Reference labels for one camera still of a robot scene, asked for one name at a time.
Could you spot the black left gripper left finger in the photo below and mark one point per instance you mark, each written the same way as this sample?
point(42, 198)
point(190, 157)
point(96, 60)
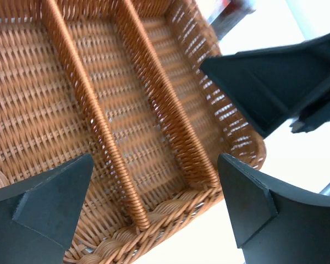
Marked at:
point(39, 215)

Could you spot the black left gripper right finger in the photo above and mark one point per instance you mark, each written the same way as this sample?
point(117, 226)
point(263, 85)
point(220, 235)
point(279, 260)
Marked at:
point(273, 221)

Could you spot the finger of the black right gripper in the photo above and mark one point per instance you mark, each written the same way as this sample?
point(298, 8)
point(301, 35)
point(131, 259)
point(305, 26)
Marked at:
point(269, 86)

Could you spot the brown wicker divided basket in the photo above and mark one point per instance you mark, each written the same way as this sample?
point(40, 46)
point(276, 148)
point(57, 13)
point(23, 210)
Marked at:
point(120, 83)

